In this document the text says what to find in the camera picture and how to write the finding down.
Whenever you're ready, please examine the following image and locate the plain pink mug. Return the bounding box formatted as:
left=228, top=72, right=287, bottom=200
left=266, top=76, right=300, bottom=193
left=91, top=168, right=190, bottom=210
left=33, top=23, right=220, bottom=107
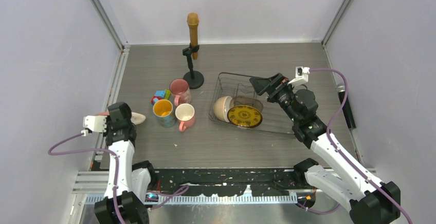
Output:
left=175, top=103, right=195, bottom=132

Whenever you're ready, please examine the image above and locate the pink patterned mug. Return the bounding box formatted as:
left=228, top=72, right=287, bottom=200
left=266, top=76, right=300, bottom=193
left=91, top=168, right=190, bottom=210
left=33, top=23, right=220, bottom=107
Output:
left=170, top=79, right=192, bottom=107

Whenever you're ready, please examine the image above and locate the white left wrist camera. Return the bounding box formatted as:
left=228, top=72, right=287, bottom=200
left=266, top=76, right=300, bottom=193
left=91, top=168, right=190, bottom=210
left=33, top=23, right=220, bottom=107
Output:
left=81, top=115, right=107, bottom=136

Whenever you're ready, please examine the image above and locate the brown glass bowl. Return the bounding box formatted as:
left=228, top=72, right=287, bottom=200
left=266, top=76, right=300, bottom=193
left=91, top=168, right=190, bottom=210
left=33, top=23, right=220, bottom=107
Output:
left=230, top=96, right=264, bottom=112

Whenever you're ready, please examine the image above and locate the lime green toy brick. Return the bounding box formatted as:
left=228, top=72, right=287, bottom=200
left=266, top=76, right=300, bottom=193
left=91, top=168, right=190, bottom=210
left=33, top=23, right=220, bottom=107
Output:
left=164, top=89, right=171, bottom=100

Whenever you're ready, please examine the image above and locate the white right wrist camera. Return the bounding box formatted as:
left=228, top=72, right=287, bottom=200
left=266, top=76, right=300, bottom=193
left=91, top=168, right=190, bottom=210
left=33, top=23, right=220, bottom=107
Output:
left=288, top=66, right=310, bottom=87

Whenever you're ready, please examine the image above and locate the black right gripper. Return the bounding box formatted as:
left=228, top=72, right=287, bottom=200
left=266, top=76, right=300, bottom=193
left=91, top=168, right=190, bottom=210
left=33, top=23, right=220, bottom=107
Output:
left=249, top=73, right=300, bottom=124

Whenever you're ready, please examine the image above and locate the black handheld microphone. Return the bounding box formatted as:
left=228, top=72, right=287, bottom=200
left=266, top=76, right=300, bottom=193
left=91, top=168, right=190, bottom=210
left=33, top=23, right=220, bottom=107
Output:
left=336, top=84, right=356, bottom=130

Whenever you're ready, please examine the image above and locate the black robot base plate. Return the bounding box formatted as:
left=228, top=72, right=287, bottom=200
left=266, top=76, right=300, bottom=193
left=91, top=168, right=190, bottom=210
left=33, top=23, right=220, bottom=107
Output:
left=150, top=167, right=317, bottom=197

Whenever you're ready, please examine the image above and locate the black microphone stand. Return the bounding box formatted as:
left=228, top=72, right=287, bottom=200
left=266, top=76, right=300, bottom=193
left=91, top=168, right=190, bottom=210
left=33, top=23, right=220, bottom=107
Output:
left=182, top=44, right=204, bottom=89

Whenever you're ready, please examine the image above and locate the red toy brick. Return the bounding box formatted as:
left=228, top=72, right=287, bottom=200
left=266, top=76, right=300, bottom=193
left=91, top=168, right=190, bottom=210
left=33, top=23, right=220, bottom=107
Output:
left=151, top=96, right=162, bottom=105

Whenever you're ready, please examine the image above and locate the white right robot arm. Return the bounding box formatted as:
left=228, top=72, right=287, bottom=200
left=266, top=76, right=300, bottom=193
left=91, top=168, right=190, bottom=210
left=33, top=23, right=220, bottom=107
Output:
left=250, top=73, right=401, bottom=223

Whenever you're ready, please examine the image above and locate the beige ceramic bowl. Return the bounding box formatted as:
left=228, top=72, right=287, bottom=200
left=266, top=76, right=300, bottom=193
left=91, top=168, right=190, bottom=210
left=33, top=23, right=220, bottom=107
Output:
left=213, top=96, right=233, bottom=123

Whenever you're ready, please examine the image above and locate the black wire dish rack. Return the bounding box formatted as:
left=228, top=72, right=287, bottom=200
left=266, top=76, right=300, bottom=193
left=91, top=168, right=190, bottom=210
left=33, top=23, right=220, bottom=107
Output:
left=208, top=72, right=294, bottom=138

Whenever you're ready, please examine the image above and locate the blue toy brick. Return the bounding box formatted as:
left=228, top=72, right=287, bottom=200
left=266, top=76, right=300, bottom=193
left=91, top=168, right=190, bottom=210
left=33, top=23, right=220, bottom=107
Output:
left=154, top=90, right=166, bottom=99

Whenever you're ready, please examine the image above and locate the blue mug yellow inside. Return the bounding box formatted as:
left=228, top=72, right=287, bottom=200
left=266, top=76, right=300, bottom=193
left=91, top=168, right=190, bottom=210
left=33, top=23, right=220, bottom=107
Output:
left=153, top=99, right=177, bottom=127

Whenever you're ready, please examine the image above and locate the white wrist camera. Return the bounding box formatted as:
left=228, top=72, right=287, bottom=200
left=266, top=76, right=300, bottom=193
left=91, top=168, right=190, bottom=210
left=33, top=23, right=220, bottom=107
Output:
left=288, top=66, right=310, bottom=87
left=81, top=115, right=107, bottom=136

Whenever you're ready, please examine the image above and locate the yellow black patterned plate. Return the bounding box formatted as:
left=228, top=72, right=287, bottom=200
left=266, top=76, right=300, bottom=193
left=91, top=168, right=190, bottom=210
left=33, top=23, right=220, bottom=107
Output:
left=227, top=105, right=263, bottom=128

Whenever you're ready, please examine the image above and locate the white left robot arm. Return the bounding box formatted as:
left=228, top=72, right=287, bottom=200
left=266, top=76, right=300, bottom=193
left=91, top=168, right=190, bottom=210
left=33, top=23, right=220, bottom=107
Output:
left=94, top=102, right=158, bottom=223

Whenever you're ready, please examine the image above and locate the pink beige leaf plate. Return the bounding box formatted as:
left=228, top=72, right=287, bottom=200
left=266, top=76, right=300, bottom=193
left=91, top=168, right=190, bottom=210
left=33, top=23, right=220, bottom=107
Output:
left=97, top=111, right=146, bottom=125

